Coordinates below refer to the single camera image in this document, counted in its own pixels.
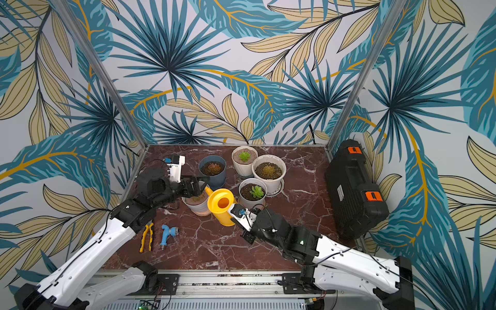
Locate aluminium front rail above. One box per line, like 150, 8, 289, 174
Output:
57, 270, 396, 310

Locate left aluminium frame post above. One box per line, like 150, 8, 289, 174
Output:
51, 0, 148, 149

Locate small white pot green succulent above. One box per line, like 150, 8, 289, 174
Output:
238, 178, 267, 209

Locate blue pot red succulent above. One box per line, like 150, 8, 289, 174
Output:
199, 155, 227, 191

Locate blue spray nozzle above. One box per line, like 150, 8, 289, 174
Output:
160, 225, 179, 249

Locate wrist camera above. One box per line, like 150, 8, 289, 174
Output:
228, 204, 253, 232
164, 154, 185, 183

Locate white pot pink succulent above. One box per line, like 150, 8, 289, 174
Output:
182, 196, 211, 216

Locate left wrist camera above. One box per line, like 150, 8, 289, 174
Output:
164, 154, 185, 183

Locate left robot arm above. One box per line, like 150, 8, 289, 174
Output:
14, 165, 209, 309

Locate large white pot yellow succulent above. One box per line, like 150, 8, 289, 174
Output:
252, 154, 287, 196

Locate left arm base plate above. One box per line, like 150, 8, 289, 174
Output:
128, 274, 180, 297

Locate black tool case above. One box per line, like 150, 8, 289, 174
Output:
324, 139, 389, 240

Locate white ribbed pot green succulent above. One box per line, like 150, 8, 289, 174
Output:
231, 146, 258, 179

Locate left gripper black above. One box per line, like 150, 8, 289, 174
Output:
152, 174, 211, 209

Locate yellow handled pliers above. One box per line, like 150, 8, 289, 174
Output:
139, 222, 154, 253

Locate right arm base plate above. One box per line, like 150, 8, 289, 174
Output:
277, 273, 337, 295

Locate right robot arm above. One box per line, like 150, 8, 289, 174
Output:
229, 204, 415, 309

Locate yellow plastic watering can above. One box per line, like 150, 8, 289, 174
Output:
205, 186, 236, 227

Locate right aluminium frame post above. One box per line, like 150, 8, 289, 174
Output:
326, 1, 406, 160

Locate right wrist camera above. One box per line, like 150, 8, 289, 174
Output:
228, 204, 253, 232

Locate aluminium frame post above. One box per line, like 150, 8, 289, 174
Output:
326, 1, 406, 160
51, 0, 148, 149

